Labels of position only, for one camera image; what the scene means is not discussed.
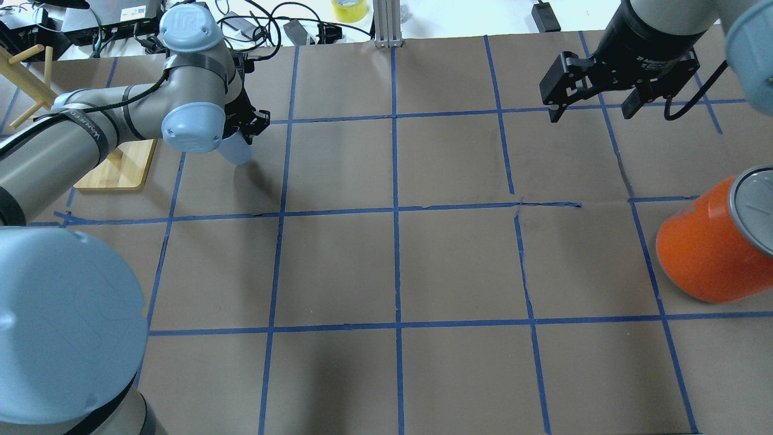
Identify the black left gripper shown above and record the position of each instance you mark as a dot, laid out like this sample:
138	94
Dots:
246	119

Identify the yellow tape roll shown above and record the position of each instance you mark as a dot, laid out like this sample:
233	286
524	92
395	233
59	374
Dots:
349	11

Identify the orange can container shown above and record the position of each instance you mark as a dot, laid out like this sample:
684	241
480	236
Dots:
719	248

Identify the light blue plastic cup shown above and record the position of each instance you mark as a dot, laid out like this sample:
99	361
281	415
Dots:
235	149

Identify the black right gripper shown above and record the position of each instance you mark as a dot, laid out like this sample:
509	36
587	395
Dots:
635	37

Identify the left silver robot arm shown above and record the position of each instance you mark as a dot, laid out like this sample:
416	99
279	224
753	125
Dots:
73	330

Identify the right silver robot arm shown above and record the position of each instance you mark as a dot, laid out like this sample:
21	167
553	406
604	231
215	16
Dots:
747	42

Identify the aluminium frame post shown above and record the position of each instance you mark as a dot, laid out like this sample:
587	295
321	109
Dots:
387	24

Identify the wooden cup rack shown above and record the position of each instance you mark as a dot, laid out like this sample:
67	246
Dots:
41	79

